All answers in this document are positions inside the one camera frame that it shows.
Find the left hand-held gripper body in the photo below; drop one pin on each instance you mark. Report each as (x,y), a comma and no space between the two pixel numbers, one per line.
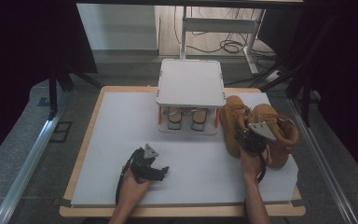
(143,165)

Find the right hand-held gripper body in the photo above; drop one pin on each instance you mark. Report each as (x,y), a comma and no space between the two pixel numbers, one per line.
(258,137)

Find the tan suede boot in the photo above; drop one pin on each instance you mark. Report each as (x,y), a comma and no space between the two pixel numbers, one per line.
(230,118)
(284,137)

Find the white two-tier shoe rack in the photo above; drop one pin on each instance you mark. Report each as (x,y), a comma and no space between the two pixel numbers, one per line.
(189,82)

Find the person's left hand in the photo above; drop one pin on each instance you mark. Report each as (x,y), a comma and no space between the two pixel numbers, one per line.
(133,189)

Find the person's right hand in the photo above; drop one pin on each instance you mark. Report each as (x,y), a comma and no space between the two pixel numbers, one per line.
(251,165)

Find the wooden table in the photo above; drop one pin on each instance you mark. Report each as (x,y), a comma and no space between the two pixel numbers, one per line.
(174,212)

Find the black metal stand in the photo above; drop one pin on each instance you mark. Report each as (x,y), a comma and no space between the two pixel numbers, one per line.
(306,102)
(53,93)

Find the white power strip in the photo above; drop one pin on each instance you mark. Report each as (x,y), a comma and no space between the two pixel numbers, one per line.
(274,75)

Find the black curtain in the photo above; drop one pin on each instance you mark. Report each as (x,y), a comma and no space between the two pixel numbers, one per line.
(18,46)
(348,62)

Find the white panel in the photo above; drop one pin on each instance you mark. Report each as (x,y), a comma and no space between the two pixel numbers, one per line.
(118,28)

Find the aluminium rail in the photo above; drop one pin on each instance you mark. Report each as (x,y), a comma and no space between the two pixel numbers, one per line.
(323,168)
(28,168)

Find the white metal desk frame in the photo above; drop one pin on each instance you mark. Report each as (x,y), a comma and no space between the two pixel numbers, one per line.
(220,25)

